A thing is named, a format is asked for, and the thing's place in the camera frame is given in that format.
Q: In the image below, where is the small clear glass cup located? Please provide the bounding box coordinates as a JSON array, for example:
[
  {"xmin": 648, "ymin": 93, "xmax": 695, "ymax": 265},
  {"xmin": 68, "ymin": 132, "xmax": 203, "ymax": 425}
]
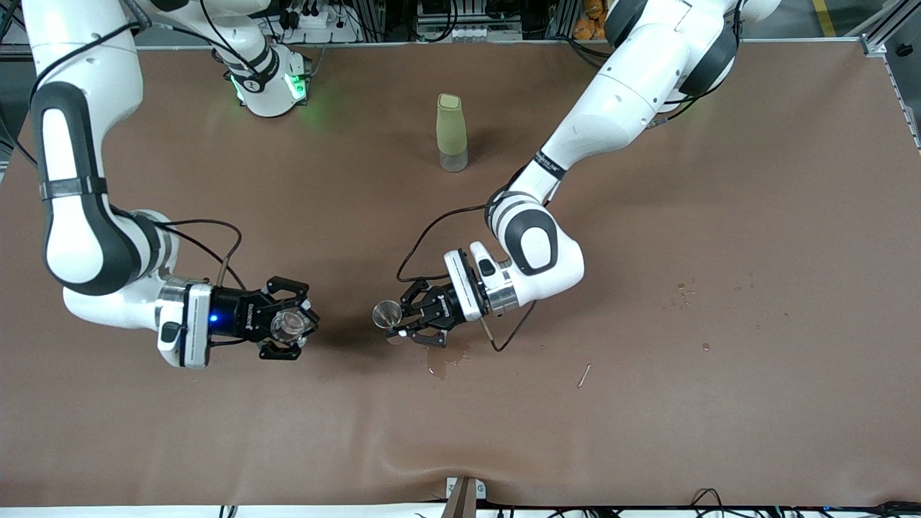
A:
[{"xmin": 270, "ymin": 308, "xmax": 317, "ymax": 345}]

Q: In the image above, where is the green bottle with clear base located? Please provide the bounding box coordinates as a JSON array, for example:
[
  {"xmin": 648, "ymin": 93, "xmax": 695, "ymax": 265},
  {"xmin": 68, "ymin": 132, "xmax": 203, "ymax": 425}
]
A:
[{"xmin": 436, "ymin": 93, "xmax": 469, "ymax": 173}]

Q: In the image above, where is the orange packets pile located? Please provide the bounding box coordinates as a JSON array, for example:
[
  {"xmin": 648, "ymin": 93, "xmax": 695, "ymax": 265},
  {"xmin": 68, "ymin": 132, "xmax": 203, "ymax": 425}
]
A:
[{"xmin": 576, "ymin": 0, "xmax": 609, "ymax": 41}]

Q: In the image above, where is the aluminium frame rail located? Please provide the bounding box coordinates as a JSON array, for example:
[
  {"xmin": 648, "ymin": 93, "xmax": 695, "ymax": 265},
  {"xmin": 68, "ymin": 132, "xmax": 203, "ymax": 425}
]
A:
[{"xmin": 849, "ymin": 0, "xmax": 921, "ymax": 152}]

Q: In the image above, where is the steel double jigger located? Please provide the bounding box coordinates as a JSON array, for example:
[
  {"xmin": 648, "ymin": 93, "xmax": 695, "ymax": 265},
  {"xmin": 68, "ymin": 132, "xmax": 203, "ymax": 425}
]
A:
[{"xmin": 372, "ymin": 300, "xmax": 409, "ymax": 346}]

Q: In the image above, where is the brown liquid puddle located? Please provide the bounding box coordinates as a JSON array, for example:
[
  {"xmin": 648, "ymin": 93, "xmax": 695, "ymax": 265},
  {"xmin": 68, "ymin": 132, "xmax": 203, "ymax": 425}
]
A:
[{"xmin": 425, "ymin": 342, "xmax": 473, "ymax": 381}]

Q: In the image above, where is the grey metal bracket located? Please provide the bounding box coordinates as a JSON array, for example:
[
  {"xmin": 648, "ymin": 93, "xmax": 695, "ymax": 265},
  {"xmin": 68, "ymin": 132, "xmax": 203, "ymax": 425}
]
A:
[{"xmin": 445, "ymin": 476, "xmax": 487, "ymax": 518}]

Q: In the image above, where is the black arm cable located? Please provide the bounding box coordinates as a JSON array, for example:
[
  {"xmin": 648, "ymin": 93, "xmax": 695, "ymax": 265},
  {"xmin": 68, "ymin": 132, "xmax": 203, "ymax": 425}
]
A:
[
  {"xmin": 396, "ymin": 205, "xmax": 538, "ymax": 353},
  {"xmin": 0, "ymin": 0, "xmax": 278, "ymax": 292}
]

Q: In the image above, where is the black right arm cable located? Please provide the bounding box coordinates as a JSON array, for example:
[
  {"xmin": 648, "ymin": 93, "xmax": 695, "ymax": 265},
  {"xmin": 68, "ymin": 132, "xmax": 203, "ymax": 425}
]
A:
[{"xmin": 0, "ymin": 0, "xmax": 278, "ymax": 292}]

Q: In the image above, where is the brown table cover mat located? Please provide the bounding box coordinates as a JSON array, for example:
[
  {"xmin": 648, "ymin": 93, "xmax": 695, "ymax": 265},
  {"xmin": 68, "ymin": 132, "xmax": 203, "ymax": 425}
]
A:
[{"xmin": 0, "ymin": 40, "xmax": 921, "ymax": 508}]

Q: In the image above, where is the white power strip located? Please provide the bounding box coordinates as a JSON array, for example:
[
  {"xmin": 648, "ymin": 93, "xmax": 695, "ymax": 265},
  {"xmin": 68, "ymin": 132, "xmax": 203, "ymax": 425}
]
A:
[{"xmin": 283, "ymin": 6, "xmax": 360, "ymax": 45}]

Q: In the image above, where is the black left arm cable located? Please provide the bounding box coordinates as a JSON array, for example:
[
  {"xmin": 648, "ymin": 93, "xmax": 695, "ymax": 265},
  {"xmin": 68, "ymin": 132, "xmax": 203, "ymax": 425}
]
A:
[{"xmin": 396, "ymin": 205, "xmax": 538, "ymax": 353}]

